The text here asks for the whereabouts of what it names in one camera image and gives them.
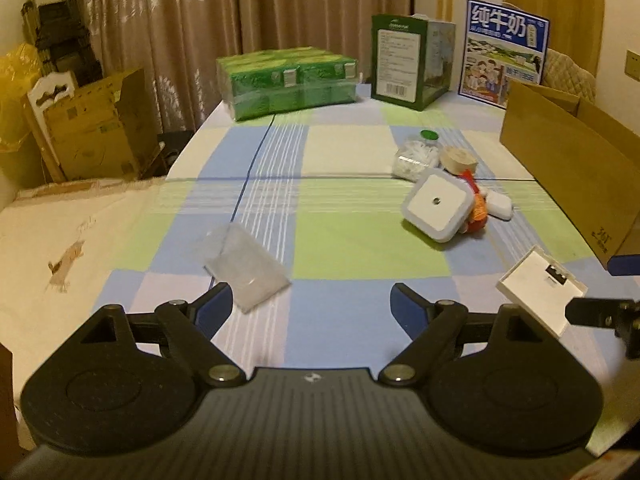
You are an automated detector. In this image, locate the white plastic box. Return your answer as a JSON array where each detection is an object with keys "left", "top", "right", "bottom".
[{"left": 496, "top": 245, "right": 589, "bottom": 337}]

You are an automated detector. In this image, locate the clear cotton swab box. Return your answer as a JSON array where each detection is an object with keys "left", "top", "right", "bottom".
[{"left": 391, "top": 139, "right": 443, "bottom": 181}]

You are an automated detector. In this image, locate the brown cardboard box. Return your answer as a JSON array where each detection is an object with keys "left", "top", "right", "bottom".
[{"left": 499, "top": 80, "right": 640, "bottom": 274}]

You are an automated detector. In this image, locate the brown patterned curtain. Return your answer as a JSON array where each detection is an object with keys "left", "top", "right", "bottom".
[{"left": 76, "top": 0, "right": 412, "bottom": 135}]

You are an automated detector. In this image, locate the clear plastic bag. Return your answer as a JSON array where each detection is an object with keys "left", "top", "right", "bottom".
[{"left": 192, "top": 223, "right": 293, "bottom": 315}]

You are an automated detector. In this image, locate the white oblong case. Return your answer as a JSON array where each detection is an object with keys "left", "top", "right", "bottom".
[{"left": 481, "top": 189, "right": 514, "bottom": 221}]

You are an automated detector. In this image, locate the green tissue pack bundle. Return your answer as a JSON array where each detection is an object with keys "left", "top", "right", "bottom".
[{"left": 216, "top": 45, "right": 360, "bottom": 122}]

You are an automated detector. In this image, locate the beige quilted chair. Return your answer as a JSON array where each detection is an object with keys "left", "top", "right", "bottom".
[{"left": 541, "top": 49, "right": 597, "bottom": 106}]

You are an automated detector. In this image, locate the green milk carton box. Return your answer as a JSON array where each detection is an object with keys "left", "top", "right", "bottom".
[{"left": 370, "top": 13, "right": 457, "bottom": 111}]

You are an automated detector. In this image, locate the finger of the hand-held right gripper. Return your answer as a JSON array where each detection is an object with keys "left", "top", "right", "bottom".
[
  {"left": 608, "top": 254, "right": 640, "bottom": 277},
  {"left": 565, "top": 297, "right": 640, "bottom": 358}
]

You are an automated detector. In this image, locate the blue milk carton box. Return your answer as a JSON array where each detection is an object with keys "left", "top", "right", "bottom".
[{"left": 458, "top": 0, "right": 551, "bottom": 109}]

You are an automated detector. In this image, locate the checked tablecloth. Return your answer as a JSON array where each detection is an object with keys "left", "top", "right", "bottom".
[{"left": 107, "top": 87, "right": 626, "bottom": 386}]

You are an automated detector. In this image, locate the open printed cardboard box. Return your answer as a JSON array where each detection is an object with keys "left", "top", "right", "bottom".
[{"left": 42, "top": 67, "right": 162, "bottom": 182}]

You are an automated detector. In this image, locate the red orange snack packet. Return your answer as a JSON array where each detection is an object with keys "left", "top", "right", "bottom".
[{"left": 458, "top": 169, "right": 489, "bottom": 234}]

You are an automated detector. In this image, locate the white embroidered cloth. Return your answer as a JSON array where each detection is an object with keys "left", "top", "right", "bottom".
[{"left": 0, "top": 177, "right": 168, "bottom": 361}]

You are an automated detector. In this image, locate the yellow plastic bag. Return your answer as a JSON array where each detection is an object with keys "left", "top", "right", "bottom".
[{"left": 0, "top": 42, "right": 48, "bottom": 183}]

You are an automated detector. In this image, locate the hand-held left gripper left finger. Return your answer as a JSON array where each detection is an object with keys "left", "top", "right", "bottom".
[{"left": 80, "top": 282, "right": 247, "bottom": 389}]

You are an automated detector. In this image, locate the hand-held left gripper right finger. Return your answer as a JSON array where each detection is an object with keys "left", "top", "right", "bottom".
[{"left": 377, "top": 282, "right": 546, "bottom": 387}]

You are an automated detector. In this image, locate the white square night light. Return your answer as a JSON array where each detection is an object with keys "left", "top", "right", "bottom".
[{"left": 402, "top": 166, "right": 476, "bottom": 244}]

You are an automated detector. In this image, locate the orange curtain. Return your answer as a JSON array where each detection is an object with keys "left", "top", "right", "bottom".
[{"left": 502, "top": 0, "right": 607, "bottom": 77}]

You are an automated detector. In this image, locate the black folding cart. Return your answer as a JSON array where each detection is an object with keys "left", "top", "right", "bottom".
[{"left": 20, "top": 0, "right": 103, "bottom": 88}]

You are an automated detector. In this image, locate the white carved wooden board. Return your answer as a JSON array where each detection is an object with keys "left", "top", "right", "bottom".
[{"left": 26, "top": 71, "right": 80, "bottom": 184}]

